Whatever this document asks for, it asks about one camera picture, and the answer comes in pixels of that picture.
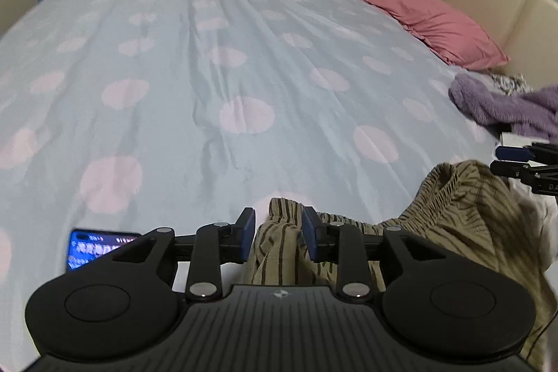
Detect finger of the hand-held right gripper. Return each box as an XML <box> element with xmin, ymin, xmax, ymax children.
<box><xmin>496</xmin><ymin>142</ymin><xmax>558</xmax><ymax>162</ymax></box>
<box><xmin>490</xmin><ymin>160</ymin><xmax>543</xmax><ymax>182</ymax></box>

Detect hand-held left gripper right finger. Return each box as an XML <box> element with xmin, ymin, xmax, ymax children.
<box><xmin>302</xmin><ymin>206</ymin><xmax>437</xmax><ymax>303</ymax></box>

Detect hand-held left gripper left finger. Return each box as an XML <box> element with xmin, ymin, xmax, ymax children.
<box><xmin>111</xmin><ymin>207</ymin><xmax>256</xmax><ymax>304</ymax></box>

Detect brown striped pants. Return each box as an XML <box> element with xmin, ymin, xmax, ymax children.
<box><xmin>242</xmin><ymin>160</ymin><xmax>558</xmax><ymax>368</ymax></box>

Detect purple fleece garment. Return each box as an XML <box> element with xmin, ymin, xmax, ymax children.
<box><xmin>449</xmin><ymin>73</ymin><xmax>558</xmax><ymax>143</ymax></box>

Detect zebra patterned cloth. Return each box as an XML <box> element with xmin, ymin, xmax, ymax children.
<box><xmin>490</xmin><ymin>73</ymin><xmax>529</xmax><ymax>96</ymax></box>

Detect polka-dot bed sheet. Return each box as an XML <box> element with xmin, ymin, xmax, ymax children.
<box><xmin>0</xmin><ymin>0</ymin><xmax>506</xmax><ymax>372</ymax></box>

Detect black smartphone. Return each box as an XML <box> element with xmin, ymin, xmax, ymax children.
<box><xmin>65</xmin><ymin>228</ymin><xmax>143</xmax><ymax>273</ymax></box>

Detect pink pillow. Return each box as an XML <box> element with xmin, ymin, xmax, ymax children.
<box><xmin>340</xmin><ymin>0</ymin><xmax>510</xmax><ymax>71</ymax></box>

